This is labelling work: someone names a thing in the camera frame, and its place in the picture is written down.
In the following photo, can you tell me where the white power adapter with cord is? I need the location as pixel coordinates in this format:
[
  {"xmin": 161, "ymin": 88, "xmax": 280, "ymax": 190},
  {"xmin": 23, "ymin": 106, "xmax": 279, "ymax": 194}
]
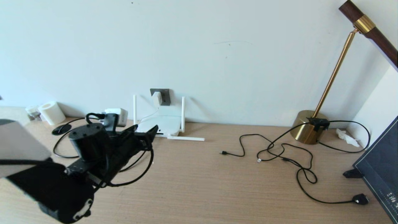
[{"xmin": 138, "ymin": 91, "xmax": 163, "ymax": 125}]

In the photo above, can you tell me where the black ethernet cable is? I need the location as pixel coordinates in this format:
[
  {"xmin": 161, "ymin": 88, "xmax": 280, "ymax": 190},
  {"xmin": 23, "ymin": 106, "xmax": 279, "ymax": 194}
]
[{"xmin": 53, "ymin": 118, "xmax": 164, "ymax": 172}]

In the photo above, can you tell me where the white router with antennas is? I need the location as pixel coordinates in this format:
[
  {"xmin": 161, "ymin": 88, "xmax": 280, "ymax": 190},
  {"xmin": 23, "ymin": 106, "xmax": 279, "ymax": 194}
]
[{"xmin": 132, "ymin": 95, "xmax": 206, "ymax": 141}]

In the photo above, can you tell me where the white toilet paper roll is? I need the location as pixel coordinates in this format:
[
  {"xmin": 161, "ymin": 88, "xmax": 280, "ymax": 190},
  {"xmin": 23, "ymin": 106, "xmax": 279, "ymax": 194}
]
[{"xmin": 38, "ymin": 101, "xmax": 66, "ymax": 125}]

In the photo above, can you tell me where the small clear jar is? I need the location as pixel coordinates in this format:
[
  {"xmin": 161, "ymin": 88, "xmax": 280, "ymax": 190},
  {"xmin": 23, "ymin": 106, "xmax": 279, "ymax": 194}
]
[{"xmin": 25, "ymin": 105, "xmax": 42, "ymax": 122}]

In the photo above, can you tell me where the brass desk lamp wooden head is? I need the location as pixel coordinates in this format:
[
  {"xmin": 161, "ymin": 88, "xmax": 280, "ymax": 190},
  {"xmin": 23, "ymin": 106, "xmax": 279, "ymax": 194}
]
[{"xmin": 290, "ymin": 0, "xmax": 398, "ymax": 145}]

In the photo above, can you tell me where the black box on lamp base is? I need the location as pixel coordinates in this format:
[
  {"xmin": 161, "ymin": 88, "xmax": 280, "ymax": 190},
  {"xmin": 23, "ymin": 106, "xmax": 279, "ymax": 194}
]
[{"xmin": 307, "ymin": 117, "xmax": 331, "ymax": 132}]

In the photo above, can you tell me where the crumpled white tissue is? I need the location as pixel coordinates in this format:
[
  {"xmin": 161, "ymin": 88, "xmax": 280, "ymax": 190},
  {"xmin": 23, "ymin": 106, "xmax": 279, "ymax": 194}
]
[{"xmin": 336, "ymin": 128, "xmax": 361, "ymax": 148}]

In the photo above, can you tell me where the black board stand foot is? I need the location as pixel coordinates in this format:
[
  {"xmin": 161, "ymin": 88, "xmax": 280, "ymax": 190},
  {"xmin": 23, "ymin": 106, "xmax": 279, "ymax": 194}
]
[{"xmin": 343, "ymin": 168, "xmax": 364, "ymax": 179}]

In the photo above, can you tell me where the dark framed board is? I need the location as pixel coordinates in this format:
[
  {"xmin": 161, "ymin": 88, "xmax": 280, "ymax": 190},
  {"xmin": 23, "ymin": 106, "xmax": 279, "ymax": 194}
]
[{"xmin": 354, "ymin": 116, "xmax": 398, "ymax": 224}]

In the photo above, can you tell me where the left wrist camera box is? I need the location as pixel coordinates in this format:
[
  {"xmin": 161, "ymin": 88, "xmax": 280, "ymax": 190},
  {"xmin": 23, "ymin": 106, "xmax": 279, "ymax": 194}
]
[{"xmin": 104, "ymin": 108, "xmax": 128, "ymax": 127}]

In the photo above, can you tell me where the grey wall socket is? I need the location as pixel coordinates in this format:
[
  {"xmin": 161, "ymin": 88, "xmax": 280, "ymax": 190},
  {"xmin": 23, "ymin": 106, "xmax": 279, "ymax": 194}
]
[{"xmin": 150, "ymin": 88, "xmax": 171, "ymax": 106}]

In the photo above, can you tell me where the black desk cable grommet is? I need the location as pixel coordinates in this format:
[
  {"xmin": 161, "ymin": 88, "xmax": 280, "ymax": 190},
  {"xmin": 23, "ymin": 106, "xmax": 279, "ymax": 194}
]
[{"xmin": 52, "ymin": 124, "xmax": 72, "ymax": 136}]

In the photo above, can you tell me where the black USB cable white tip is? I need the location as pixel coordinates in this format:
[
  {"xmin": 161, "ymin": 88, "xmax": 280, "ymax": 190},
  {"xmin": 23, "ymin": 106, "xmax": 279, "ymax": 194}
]
[{"xmin": 219, "ymin": 133, "xmax": 286, "ymax": 163}]

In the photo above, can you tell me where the short black lamp cable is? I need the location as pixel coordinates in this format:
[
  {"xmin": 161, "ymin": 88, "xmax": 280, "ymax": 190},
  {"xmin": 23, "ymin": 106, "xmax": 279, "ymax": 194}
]
[{"xmin": 317, "ymin": 120, "xmax": 372, "ymax": 153}]

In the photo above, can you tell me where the black lamp cord with plug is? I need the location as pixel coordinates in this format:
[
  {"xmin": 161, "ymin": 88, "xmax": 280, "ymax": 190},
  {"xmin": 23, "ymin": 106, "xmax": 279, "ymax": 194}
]
[{"xmin": 257, "ymin": 122, "xmax": 370, "ymax": 205}]

